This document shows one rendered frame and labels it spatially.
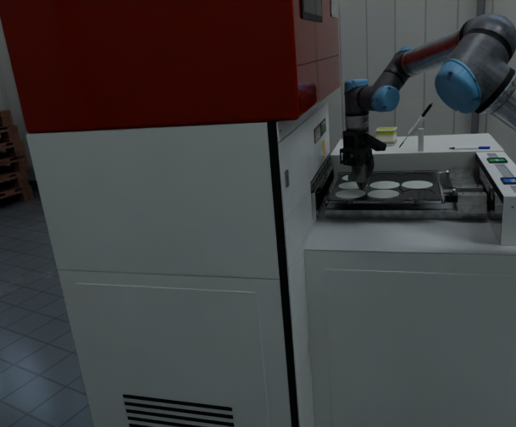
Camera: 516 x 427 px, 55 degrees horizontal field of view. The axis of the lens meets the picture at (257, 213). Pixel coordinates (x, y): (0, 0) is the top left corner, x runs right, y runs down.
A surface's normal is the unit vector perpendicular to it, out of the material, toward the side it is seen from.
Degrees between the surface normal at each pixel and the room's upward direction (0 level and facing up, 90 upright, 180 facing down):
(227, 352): 90
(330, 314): 90
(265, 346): 90
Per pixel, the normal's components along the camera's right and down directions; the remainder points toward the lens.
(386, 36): -0.52, 0.31
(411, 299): -0.27, 0.33
